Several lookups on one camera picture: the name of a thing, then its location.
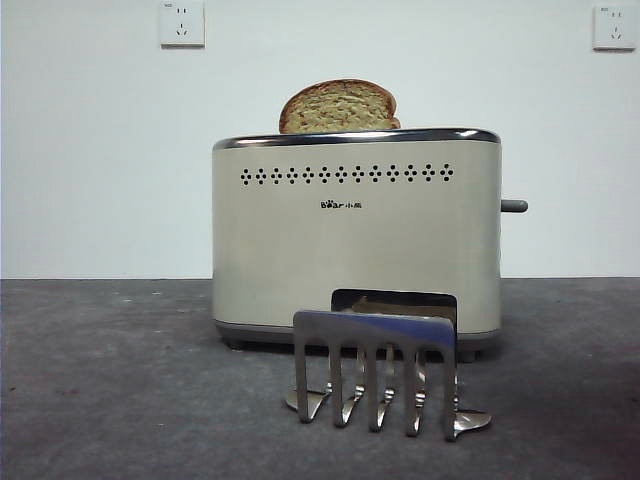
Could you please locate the shiny steel toast rack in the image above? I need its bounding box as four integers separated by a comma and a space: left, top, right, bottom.
283, 288, 493, 442

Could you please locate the white wall socket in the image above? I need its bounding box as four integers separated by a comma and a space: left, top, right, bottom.
160, 0, 206, 50
592, 4, 637, 52

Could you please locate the cream and steel toaster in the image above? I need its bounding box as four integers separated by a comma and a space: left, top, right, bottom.
211, 127, 503, 363

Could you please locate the brown-crusted bread slice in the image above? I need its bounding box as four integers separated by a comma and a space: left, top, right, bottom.
278, 78, 402, 135

